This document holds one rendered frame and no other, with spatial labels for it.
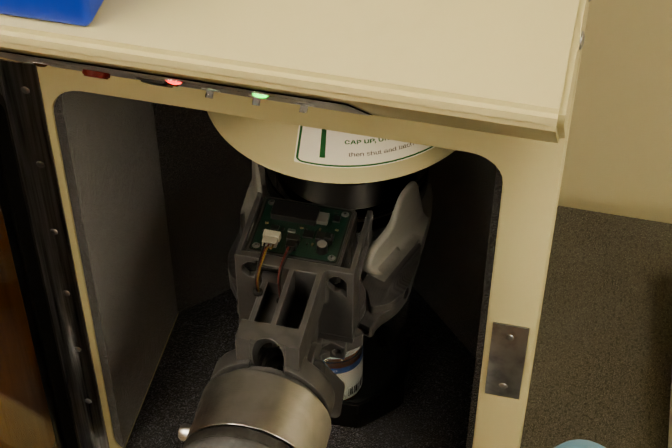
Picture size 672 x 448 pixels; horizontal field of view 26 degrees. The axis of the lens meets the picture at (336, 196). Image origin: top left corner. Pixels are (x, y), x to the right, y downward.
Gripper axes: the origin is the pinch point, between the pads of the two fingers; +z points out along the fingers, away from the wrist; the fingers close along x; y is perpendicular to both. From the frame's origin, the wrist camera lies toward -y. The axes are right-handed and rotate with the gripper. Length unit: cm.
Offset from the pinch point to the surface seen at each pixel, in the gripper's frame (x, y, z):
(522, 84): -12.0, 28.5, -20.5
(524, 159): -12.0, 14.7, -10.4
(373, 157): -3.3, 10.8, -7.9
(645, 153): -20.7, -22.8, 33.0
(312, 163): 0.1, 10.4, -8.8
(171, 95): 7.6, 15.4, -10.3
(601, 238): -18.0, -28.1, 26.6
